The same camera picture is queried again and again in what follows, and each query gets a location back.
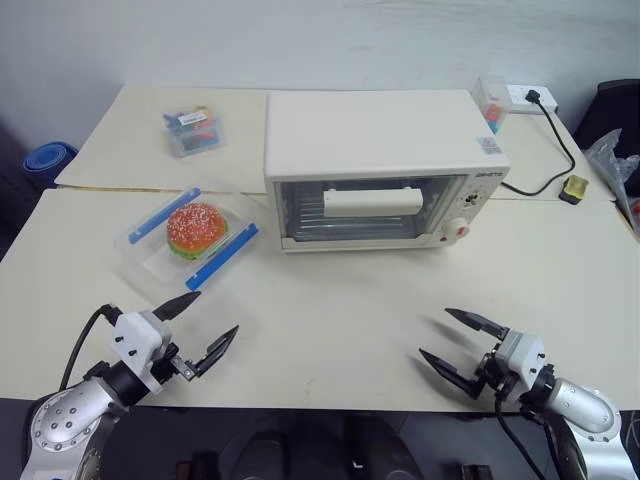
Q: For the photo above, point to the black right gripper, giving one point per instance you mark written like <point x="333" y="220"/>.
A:
<point x="495" y="377"/>

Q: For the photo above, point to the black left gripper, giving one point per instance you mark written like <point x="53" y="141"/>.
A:
<point x="167" y="364"/>

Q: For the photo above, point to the white oven knob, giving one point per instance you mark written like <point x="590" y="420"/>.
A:
<point x="457" y="232"/>

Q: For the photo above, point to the white toaster oven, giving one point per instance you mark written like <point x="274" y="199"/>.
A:
<point x="370" y="145"/>

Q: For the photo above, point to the clear container with blue clips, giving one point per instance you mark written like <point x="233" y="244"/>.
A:
<point x="150" y="260"/>

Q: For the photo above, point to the toy hamburger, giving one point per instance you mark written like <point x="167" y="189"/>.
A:
<point x="196" y="227"/>

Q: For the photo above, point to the yellow and black sponge block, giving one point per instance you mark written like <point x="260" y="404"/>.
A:
<point x="574" y="189"/>

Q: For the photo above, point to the wide clear box colourful parts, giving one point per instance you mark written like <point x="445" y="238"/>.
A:
<point x="195" y="132"/>

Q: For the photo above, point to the blue round container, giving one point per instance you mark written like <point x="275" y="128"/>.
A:
<point x="47" y="157"/>

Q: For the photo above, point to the clear plastic bag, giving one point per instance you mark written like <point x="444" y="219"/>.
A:
<point x="612" y="160"/>

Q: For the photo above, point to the tall clear box colourful parts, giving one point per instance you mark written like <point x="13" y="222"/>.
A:
<point x="492" y="102"/>

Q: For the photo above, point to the white power strip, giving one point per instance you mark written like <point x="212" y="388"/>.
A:
<point x="547" y="102"/>

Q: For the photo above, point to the black chair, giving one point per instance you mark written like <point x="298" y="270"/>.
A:
<point x="615" y="107"/>

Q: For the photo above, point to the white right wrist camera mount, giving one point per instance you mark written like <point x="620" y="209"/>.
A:
<point x="525" y="357"/>

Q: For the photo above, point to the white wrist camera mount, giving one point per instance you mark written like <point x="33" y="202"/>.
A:
<point x="525" y="357"/>
<point x="135" y="340"/>

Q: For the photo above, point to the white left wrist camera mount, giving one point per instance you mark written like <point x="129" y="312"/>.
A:
<point x="135" y="340"/>

